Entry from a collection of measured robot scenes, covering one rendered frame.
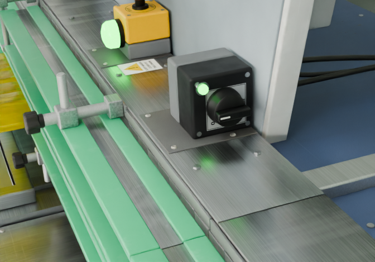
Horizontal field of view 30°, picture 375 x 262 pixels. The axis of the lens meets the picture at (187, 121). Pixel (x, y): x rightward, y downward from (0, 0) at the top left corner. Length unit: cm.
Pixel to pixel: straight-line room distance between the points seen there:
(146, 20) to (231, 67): 28
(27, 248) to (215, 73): 55
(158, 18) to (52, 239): 43
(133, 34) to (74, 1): 36
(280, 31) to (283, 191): 17
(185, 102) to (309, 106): 21
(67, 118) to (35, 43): 36
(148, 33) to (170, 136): 27
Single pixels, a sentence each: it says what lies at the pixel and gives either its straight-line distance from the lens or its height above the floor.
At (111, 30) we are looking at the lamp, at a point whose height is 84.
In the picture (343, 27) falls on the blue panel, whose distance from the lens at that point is 127.
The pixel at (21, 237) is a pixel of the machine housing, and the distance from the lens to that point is 127.
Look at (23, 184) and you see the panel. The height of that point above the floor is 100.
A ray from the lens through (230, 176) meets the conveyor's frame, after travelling 76.
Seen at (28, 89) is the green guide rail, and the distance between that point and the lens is 126.
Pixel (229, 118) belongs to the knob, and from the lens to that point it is 80.
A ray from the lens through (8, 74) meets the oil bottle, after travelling 143.
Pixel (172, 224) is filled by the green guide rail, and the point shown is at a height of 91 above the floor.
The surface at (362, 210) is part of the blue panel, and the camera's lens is 75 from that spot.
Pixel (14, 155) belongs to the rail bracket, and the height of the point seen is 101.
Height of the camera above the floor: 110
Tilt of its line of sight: 18 degrees down
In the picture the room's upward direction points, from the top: 102 degrees counter-clockwise
